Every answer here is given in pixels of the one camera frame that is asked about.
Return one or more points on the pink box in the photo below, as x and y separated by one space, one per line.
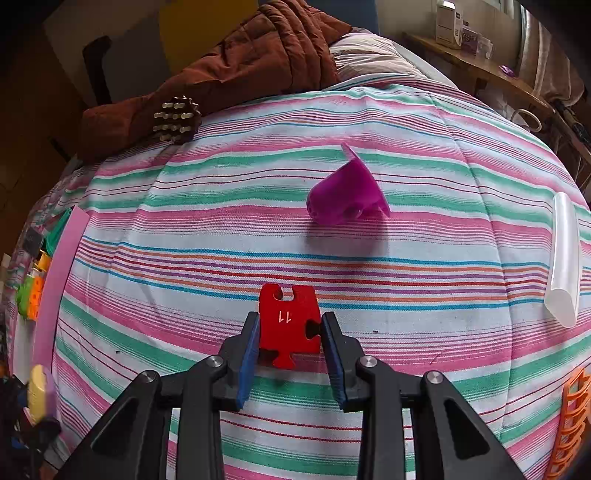
60 286

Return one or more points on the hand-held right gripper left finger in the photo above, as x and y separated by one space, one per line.
247 364

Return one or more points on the orange plastic block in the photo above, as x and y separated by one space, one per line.
37 295

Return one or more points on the red puzzle piece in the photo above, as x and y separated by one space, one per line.
286 332

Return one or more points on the small purple item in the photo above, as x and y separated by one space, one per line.
508 70

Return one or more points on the beige patterned curtain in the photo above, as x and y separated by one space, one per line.
554 46

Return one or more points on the purple box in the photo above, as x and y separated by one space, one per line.
470 40

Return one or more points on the translucent plastic tube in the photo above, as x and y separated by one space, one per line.
563 258

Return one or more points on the orange plastic rack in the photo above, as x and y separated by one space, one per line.
570 424

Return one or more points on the white pillow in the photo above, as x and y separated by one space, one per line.
369 53

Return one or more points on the white carton box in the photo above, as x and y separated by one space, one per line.
448 25

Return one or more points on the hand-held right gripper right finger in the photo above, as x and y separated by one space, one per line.
334 364

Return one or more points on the yellow plastic toy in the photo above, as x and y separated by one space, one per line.
44 262

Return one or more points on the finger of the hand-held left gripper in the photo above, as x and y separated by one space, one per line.
44 431

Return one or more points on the yellow headboard panel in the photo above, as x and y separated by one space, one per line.
207 27

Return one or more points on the wooden desk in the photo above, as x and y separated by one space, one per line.
485 69

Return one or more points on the striped bedsheet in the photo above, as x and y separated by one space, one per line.
277 244

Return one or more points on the yellow perforated egg toy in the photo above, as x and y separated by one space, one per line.
38 392

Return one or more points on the brown spiked massage ball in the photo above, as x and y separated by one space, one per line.
178 122

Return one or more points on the brown quilt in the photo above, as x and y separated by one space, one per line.
258 50

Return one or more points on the green round plastic toy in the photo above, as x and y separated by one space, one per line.
24 302

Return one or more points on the purple plastic funnel toy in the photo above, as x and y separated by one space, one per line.
341 194

